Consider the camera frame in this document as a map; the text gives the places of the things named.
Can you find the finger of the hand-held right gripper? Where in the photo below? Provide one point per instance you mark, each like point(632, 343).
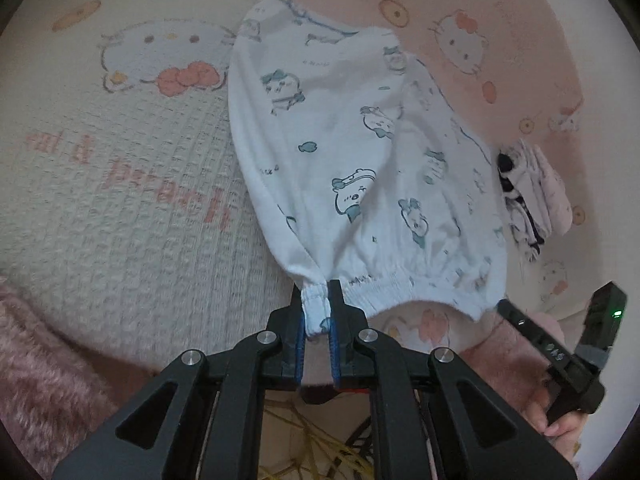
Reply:
point(530, 332)

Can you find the person's right hand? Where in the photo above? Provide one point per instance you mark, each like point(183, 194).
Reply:
point(565, 422)

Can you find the pink dotted folded garment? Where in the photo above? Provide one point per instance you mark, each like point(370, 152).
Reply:
point(552, 195)

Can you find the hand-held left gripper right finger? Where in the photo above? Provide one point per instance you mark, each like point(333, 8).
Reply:
point(334, 360)

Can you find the black red slipper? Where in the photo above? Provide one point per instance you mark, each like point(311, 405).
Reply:
point(320, 395)

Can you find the person's right leg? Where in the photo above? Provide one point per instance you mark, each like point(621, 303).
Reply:
point(500, 360)

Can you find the pink cat print blanket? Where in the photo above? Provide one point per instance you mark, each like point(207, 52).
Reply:
point(125, 210)

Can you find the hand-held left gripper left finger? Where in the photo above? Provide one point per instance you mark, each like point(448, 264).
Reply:
point(300, 355)

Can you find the white cartoon print pants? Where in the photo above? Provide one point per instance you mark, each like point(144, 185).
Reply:
point(340, 160)

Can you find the person's leg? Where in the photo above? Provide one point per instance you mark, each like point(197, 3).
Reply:
point(40, 360)
point(500, 360)

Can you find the person's left leg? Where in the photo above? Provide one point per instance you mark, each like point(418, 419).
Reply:
point(40, 360)

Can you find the dark striped folded garment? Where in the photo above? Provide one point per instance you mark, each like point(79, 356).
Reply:
point(505, 165)

